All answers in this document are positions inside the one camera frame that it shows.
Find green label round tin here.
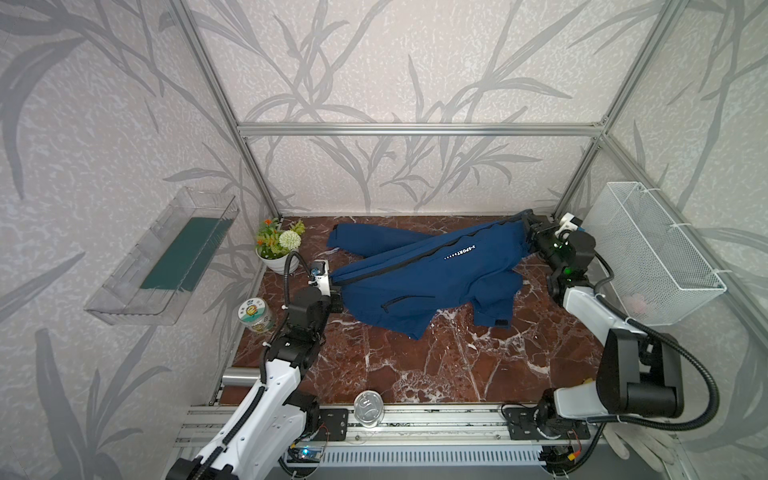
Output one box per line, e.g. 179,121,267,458
237,297,275,334

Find white work glove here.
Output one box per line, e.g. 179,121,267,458
603,423,676,473

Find clear glass jar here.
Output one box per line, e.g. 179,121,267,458
353,390,384,428

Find silver metal cylinder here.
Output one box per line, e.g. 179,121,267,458
221,367,261,388

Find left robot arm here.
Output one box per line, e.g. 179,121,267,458
166,285,343,479

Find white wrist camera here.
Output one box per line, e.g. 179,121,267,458
310,260,331,297
555,213,583,241

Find blue zip jacket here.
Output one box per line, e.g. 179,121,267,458
327,213,531,340

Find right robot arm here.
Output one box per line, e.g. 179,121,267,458
521,210,721,435

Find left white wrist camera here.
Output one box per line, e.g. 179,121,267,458
310,260,331,297

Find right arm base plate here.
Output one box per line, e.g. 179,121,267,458
500,404,592,441

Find clear plastic wall shelf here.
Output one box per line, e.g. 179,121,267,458
84,187,239,326

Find potted flower plant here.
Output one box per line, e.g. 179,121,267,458
255,218,306,275

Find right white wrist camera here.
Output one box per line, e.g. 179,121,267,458
555,213,583,241

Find white wire mesh basket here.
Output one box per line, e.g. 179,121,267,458
583,182,727,327

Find pink object in basket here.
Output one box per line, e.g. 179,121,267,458
621,293,651,320

